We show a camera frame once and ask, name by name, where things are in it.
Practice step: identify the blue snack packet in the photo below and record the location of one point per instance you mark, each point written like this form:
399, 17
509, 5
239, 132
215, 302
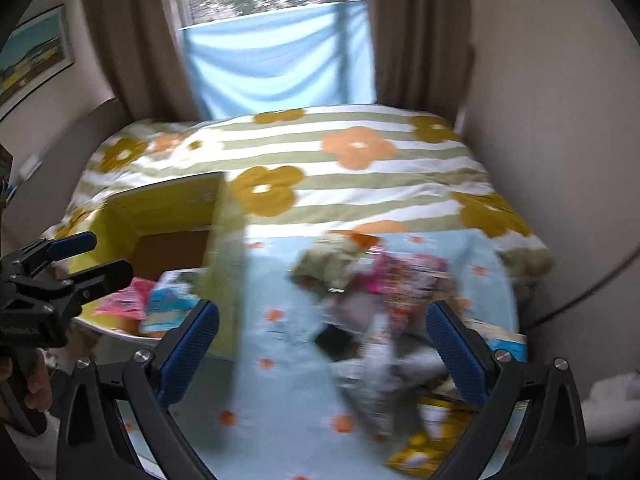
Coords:
168, 306

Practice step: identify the striped floral duvet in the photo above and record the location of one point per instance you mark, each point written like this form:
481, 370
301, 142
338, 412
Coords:
368, 168

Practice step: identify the brown left curtain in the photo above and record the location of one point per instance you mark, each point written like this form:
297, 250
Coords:
141, 54

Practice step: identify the pink floral snack bag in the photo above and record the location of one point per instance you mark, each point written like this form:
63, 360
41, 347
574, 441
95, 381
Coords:
406, 281

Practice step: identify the pink snack packet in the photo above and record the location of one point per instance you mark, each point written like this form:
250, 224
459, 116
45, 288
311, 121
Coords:
130, 302

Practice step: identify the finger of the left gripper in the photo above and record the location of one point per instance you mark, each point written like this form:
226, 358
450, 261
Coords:
34, 257
95, 279

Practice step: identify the person's left hand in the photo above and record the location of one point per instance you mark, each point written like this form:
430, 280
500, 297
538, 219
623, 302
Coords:
39, 396

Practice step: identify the yellow-green cardboard box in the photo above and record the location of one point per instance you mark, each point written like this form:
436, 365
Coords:
185, 223

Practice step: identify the silver snack bag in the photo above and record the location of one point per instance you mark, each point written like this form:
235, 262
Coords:
385, 369

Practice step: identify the green snack bag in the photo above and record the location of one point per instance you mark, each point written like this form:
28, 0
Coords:
336, 258

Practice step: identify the light blue hanging sheet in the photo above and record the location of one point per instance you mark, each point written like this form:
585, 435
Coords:
292, 58

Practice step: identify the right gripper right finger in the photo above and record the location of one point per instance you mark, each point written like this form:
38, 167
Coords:
540, 402

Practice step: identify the dark green snack packet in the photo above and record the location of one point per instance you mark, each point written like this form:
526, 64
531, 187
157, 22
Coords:
336, 343

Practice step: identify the framed landscape picture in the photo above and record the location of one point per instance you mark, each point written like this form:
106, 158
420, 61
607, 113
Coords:
37, 51

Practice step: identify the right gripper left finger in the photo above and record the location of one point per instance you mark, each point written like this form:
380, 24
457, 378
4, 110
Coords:
93, 442

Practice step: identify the brown curtain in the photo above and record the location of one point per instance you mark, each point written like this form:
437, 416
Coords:
422, 51
141, 54

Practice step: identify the brown right curtain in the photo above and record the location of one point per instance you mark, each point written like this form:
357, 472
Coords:
422, 51

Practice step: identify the light blue daisy cloth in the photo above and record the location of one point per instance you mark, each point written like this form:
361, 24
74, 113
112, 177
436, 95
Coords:
274, 412

